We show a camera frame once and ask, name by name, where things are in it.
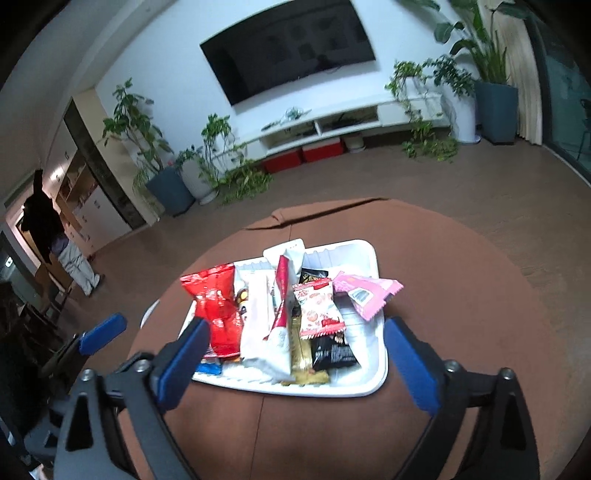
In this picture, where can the black wall television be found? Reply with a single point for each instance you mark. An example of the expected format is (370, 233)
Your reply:
(286, 46)

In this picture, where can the black snack packet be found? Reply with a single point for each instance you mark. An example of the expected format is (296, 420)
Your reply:
(334, 355)

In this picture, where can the beige curtain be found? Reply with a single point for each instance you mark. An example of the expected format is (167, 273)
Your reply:
(526, 83)

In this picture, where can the white wooden wall cabinet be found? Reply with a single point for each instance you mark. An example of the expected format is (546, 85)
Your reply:
(101, 212)

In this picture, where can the leafy tree in grey-blue pot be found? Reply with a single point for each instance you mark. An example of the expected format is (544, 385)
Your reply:
(171, 189)

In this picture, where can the glass sliding door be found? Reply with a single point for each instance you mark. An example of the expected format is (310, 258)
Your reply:
(568, 92)

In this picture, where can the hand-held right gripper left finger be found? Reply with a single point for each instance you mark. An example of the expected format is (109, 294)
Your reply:
(182, 364)

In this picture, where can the small white pot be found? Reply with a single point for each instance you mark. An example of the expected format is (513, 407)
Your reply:
(354, 142)

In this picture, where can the white rounded object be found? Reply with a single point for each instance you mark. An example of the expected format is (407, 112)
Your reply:
(150, 314)

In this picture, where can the pink snack packet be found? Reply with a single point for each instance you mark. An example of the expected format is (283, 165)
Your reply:
(364, 295)

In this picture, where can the gold snack packet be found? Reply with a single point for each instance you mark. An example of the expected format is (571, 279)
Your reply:
(302, 355)

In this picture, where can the white television console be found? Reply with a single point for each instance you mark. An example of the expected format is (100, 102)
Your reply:
(295, 134)

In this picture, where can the brown tablecloth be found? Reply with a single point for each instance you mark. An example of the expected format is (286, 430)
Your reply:
(461, 323)

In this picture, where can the small plant in white pot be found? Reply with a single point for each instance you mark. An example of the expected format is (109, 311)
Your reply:
(198, 184)

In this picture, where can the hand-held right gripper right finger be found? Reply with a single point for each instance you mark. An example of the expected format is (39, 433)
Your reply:
(413, 364)

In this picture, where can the blue cracker packet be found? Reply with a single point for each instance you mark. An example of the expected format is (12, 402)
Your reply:
(207, 368)

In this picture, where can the red storage box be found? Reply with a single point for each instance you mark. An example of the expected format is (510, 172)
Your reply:
(323, 150)
(282, 161)

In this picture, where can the bright red snack packet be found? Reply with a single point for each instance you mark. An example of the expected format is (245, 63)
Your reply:
(212, 314)

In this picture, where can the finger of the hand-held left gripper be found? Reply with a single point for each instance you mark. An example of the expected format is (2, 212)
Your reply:
(104, 330)

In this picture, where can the bushy plant in tall white pot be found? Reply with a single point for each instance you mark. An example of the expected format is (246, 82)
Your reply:
(464, 120)

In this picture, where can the tall broad-leaf plant grey-blue pot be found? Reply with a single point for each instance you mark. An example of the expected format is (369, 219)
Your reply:
(496, 110)

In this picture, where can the trailing plant on white stand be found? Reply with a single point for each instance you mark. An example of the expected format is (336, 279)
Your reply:
(434, 147)

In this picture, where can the white plastic tray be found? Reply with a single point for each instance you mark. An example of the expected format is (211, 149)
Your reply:
(364, 369)

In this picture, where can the red white strawberry-print packet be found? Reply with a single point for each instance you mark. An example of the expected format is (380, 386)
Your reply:
(318, 309)

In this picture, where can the trailing vine plant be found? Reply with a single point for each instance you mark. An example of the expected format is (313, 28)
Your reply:
(244, 182)

